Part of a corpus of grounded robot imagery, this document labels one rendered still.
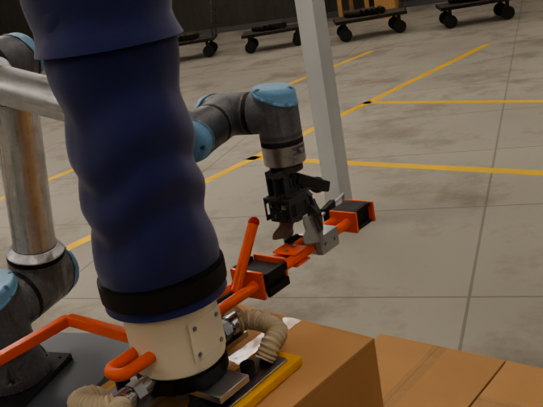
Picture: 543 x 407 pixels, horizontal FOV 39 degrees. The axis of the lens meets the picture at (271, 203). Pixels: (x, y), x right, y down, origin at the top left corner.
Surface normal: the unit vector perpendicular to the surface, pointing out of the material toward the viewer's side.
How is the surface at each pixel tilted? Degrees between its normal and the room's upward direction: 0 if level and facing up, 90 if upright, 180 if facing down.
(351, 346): 0
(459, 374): 0
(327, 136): 90
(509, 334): 0
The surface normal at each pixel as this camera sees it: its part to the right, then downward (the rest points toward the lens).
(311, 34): -0.61, 0.35
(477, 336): -0.17, -0.93
